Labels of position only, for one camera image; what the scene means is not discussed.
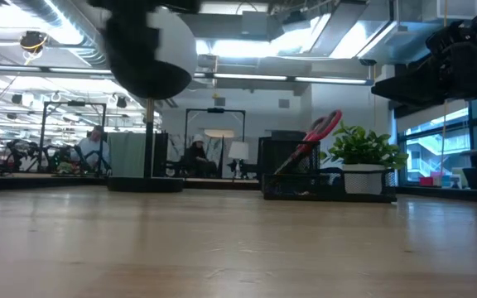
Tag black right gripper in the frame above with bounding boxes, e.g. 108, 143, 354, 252
373, 22, 477, 110

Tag red-handled scissors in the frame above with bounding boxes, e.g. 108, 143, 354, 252
273, 108, 344, 176

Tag black mesh desk organizer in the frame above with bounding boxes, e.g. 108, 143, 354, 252
258, 139, 398, 204

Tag green plant in white pot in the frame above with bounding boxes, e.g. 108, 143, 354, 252
320, 119, 410, 195

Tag ceiling light strip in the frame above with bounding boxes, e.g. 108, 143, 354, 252
192, 72, 374, 86

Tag person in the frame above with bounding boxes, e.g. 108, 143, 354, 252
183, 132, 219, 179
70, 125, 111, 171

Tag white globe table lamp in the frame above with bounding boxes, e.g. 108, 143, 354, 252
104, 6, 199, 194

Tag black partition panel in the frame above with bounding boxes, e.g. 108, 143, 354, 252
152, 132, 169, 178

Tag green partition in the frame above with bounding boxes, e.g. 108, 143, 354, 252
106, 131, 145, 179

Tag black ceiling-hung device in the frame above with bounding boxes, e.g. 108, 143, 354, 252
18, 31, 49, 55

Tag yellow hanging cable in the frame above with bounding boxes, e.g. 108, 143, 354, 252
440, 0, 449, 175

